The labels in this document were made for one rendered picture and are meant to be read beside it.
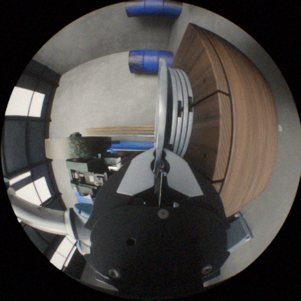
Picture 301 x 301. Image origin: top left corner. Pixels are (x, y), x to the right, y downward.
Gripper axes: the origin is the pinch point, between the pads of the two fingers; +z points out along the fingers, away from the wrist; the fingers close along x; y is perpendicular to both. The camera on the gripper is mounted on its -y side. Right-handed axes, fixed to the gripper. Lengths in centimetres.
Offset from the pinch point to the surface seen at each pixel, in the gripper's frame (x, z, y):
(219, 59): 7.5, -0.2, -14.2
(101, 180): -54, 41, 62
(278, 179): 40.8, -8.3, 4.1
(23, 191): -386, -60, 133
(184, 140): 4.8, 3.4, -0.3
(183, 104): 3.9, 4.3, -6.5
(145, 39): -37, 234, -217
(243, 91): 10.8, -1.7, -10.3
